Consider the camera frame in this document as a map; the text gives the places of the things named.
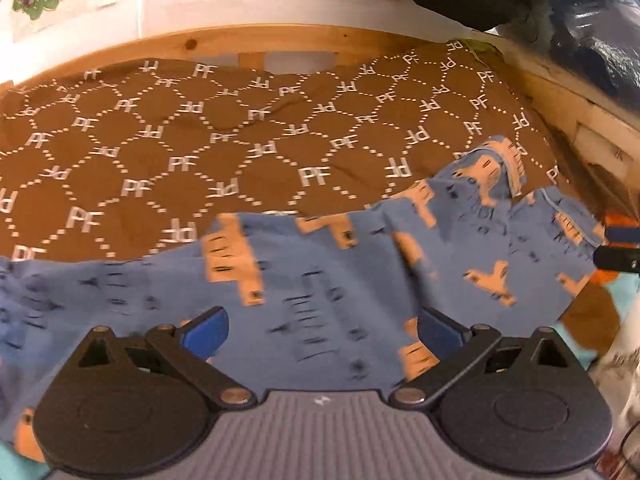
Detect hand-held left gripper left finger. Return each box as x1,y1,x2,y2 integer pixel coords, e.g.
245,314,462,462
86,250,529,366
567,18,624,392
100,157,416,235
75,306,257,408

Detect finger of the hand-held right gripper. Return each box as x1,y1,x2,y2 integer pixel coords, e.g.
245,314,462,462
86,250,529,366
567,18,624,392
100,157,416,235
592,226,640,273

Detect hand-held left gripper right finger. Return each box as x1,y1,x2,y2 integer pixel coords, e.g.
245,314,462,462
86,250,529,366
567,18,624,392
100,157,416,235
389,306,573,409

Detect blue pants with orange print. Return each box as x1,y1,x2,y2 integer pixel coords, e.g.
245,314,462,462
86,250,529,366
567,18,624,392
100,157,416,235
0,135,608,466

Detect orange and light blue sheet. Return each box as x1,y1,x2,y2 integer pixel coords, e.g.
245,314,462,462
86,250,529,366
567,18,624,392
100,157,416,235
595,269,640,313

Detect white cloth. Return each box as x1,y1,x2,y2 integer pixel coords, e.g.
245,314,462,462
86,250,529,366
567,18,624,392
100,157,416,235
587,310,640,463

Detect brown patterned blanket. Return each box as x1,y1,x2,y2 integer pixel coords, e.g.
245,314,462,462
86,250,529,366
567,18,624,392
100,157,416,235
0,37,621,356

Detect dark plastic bag pile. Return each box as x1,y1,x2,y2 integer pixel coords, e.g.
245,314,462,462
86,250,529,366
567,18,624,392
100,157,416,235
530,0,640,108

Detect wooden bed frame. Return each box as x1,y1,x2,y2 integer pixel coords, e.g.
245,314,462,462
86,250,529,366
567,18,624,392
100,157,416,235
0,24,640,221

